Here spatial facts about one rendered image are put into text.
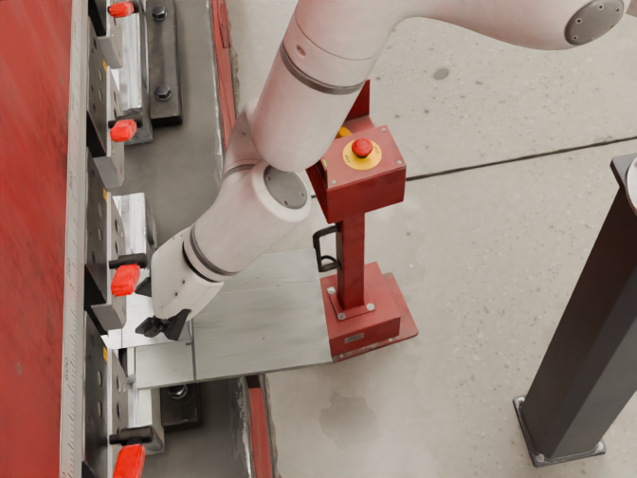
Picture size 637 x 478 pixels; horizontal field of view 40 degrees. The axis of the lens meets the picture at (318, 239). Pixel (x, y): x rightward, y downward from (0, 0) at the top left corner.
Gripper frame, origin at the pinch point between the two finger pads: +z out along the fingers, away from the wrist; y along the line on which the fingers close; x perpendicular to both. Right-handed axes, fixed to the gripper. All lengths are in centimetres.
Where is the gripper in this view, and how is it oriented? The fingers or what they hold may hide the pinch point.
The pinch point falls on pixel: (150, 307)
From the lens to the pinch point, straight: 120.9
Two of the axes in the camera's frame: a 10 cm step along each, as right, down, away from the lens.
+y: 1.3, 8.4, -5.3
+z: -6.1, 4.9, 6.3
